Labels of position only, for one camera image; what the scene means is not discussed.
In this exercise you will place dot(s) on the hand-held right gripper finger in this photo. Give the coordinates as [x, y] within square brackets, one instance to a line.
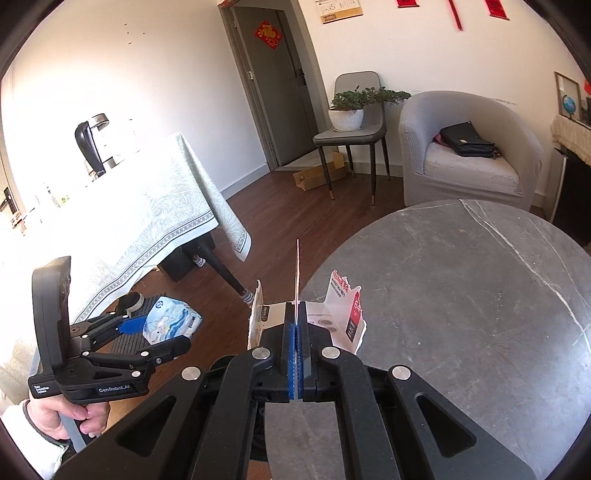
[302, 360]
[291, 360]

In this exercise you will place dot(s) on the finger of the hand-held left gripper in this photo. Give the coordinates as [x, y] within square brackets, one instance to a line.
[131, 325]
[171, 346]

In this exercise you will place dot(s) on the blue white tissue pack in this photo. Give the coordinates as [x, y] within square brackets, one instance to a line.
[171, 318]

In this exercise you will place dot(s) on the torn white cardboard box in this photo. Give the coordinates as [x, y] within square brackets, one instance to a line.
[256, 314]

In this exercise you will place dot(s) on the red white card package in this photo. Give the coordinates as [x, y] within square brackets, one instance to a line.
[351, 314]

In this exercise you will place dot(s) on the person's left forearm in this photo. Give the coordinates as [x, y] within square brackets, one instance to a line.
[23, 443]

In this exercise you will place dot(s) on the person's left hand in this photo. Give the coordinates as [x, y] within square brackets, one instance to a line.
[46, 415]

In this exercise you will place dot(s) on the dark ribbed mat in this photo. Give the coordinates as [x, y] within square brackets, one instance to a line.
[121, 342]

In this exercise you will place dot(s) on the black white shoe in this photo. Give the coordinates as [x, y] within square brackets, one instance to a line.
[131, 302]

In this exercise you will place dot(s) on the black box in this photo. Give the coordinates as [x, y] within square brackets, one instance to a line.
[184, 265]

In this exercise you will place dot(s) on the black table leg striped sock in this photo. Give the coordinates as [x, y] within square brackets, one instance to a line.
[198, 261]
[226, 272]

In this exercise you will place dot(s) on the pale green patterned tablecloth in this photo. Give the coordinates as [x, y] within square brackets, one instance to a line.
[138, 207]

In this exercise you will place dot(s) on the brown cardboard box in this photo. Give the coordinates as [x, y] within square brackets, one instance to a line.
[314, 177]

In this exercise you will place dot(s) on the potted green plant white pot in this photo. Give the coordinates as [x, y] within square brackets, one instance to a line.
[346, 120]

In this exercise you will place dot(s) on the grey armchair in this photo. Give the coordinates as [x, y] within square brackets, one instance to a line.
[471, 170]

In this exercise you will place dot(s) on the pink cloth item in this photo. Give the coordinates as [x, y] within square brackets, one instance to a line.
[437, 138]

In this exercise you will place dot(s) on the grey door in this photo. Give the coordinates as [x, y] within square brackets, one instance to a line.
[277, 92]

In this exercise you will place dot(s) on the black handbag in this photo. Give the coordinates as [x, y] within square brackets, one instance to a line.
[461, 136]

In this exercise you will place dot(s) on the grey dining chair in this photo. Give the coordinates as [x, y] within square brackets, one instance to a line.
[355, 83]

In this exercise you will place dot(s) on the red diamond door decoration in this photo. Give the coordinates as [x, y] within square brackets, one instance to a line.
[268, 35]

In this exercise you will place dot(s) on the black desk panel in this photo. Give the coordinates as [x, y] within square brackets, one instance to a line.
[577, 194]

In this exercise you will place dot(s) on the beige fringed table runner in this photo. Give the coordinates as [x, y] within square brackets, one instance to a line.
[572, 131]

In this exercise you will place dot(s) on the small blue globe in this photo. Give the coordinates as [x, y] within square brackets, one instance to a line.
[570, 104]

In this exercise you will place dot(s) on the red knot tassel hanging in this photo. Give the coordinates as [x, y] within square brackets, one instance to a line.
[456, 16]

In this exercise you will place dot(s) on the wall calendar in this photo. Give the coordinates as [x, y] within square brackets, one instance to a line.
[339, 9]

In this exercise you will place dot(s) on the red wall scroll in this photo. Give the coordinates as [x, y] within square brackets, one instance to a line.
[497, 9]
[408, 2]

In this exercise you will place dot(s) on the wooden picture frame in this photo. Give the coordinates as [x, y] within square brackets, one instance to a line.
[560, 87]

